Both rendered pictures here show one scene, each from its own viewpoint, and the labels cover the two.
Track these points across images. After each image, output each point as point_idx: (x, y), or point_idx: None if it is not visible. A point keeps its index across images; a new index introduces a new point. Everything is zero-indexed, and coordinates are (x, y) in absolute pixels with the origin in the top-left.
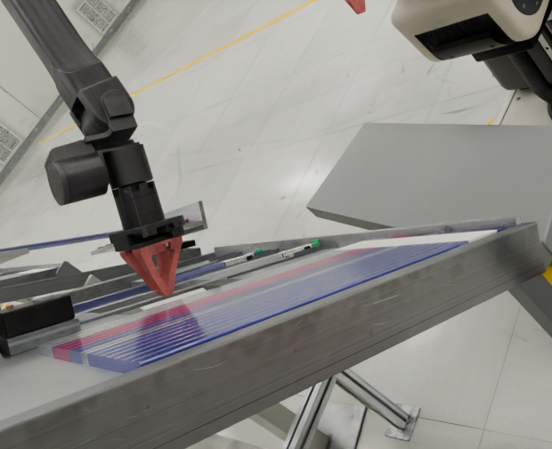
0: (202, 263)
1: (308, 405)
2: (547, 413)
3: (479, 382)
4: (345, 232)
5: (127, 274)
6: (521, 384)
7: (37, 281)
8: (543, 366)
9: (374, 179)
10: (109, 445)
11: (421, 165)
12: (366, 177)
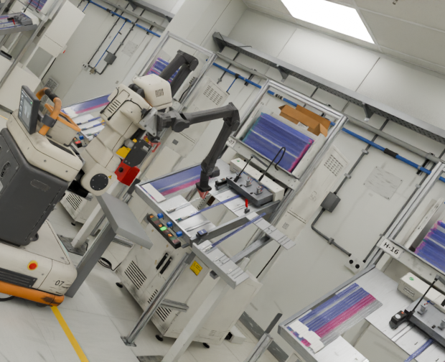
0: (195, 233)
1: (169, 300)
2: (92, 301)
3: (98, 319)
4: (158, 206)
5: (218, 228)
6: (90, 307)
7: (254, 243)
8: (80, 302)
9: (132, 225)
10: None
11: (121, 214)
12: (133, 227)
